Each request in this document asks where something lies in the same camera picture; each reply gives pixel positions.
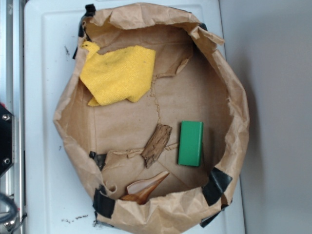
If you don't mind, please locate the yellow microfiber cloth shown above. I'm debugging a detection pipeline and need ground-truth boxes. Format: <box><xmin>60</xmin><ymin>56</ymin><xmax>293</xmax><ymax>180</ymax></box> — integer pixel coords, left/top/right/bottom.
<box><xmin>79</xmin><ymin>41</ymin><xmax>156</xmax><ymax>107</ymax></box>

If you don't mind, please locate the brown wood bark piece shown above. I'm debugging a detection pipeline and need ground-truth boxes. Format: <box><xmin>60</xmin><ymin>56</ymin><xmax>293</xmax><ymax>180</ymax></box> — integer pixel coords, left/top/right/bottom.
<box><xmin>141</xmin><ymin>124</ymin><xmax>173</xmax><ymax>169</ymax></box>

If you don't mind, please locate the green rectangular block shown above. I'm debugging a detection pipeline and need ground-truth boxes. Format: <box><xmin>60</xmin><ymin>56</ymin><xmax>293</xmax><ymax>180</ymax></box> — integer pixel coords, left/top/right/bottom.
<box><xmin>178</xmin><ymin>121</ymin><xmax>203</xmax><ymax>167</ymax></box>

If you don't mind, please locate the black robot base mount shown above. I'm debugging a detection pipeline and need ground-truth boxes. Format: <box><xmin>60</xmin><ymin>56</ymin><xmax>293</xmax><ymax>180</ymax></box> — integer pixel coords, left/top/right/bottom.
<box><xmin>0</xmin><ymin>102</ymin><xmax>15</xmax><ymax>177</ymax></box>

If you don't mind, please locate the aluminium frame rail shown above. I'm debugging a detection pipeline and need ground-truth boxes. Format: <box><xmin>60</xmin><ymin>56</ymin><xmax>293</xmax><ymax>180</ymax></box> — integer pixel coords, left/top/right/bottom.
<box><xmin>0</xmin><ymin>0</ymin><xmax>27</xmax><ymax>234</ymax></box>

